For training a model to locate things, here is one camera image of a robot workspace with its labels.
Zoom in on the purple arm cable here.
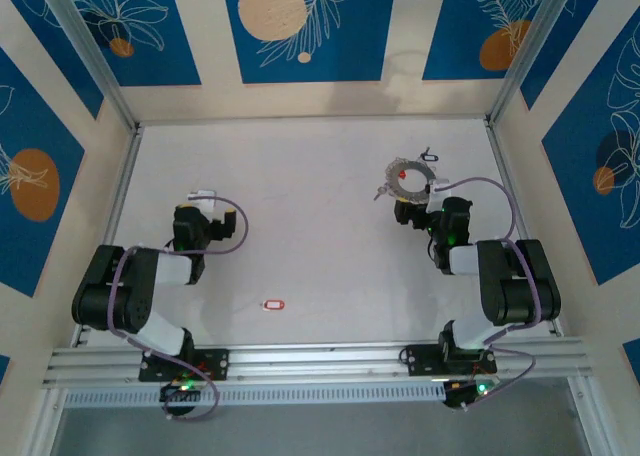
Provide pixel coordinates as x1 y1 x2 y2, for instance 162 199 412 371
107 195 251 422
434 176 549 412

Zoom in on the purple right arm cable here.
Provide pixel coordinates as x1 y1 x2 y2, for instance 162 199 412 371
434 176 549 412

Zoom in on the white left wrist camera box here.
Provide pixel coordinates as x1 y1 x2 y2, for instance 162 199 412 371
186 189 220 212

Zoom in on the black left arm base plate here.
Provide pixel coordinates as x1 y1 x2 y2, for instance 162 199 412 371
138 348 231 383

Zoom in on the aluminium mounting rail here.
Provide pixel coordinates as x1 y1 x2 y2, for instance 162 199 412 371
42 339 594 388

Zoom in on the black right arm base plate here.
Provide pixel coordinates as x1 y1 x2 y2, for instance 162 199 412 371
402 344 499 377

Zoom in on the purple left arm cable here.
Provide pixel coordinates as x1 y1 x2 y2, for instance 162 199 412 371
107 195 251 422

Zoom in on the aluminium table side rail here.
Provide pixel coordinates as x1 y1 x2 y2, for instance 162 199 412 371
484 120 564 335
72 125 144 347

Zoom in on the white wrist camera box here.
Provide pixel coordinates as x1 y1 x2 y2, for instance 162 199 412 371
186 189 220 212
425 175 454 213

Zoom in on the round metal key holder plate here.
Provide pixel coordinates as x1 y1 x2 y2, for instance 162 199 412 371
373 156 441 205

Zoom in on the aluminium frame post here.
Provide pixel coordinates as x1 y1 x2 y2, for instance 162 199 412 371
34 0 140 132
487 0 586 125

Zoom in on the slotted grey cable duct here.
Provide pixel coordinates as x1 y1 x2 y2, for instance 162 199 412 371
62 383 449 408

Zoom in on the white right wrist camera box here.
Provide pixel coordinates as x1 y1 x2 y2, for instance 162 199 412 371
425 175 454 213

